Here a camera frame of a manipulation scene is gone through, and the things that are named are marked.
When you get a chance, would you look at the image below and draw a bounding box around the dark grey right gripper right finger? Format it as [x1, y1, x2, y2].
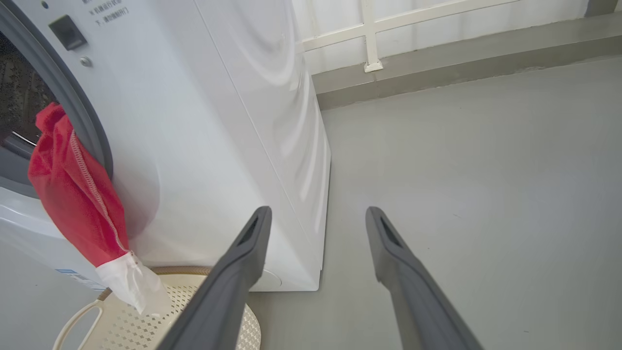
[365, 206, 484, 350]

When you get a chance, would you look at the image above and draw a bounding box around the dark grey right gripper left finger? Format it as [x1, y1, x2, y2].
[156, 206, 273, 350]

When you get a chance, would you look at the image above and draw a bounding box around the red and white garment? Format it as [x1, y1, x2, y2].
[28, 102, 173, 316]

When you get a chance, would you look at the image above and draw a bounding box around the cream perforated laundry basket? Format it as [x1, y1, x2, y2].
[52, 266, 262, 350]

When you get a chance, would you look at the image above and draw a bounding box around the white front-load washing machine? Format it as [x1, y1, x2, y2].
[0, 0, 332, 292]

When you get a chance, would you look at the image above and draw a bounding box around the blue energy label sticker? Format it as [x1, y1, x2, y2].
[55, 268, 105, 291]

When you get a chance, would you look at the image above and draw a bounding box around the white metal railing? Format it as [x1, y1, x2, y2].
[292, 0, 520, 73]

